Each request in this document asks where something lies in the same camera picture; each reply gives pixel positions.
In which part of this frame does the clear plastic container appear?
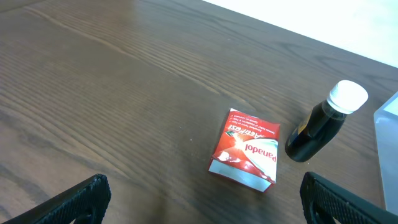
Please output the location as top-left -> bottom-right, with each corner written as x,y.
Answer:
374,93 -> 398,215

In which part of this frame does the red Panadol box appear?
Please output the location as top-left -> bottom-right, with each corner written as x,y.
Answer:
208,108 -> 280,192

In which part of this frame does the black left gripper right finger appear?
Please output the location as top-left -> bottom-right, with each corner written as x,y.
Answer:
300,172 -> 397,224

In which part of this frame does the dark syrup bottle white cap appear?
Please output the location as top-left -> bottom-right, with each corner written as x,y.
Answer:
285,80 -> 368,162

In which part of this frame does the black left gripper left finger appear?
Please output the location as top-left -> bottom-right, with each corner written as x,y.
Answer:
4,174 -> 111,224

